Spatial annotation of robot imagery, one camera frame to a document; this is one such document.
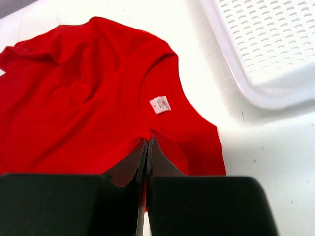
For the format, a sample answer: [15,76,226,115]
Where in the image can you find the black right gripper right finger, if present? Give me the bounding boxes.
[147,138,278,236]

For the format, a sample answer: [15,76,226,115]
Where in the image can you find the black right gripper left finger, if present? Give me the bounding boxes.
[0,139,149,236]

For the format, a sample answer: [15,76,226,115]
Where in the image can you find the red t-shirt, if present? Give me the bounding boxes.
[0,16,226,212]

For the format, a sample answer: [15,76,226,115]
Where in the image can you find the white plastic basket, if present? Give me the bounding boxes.
[200,0,315,110]

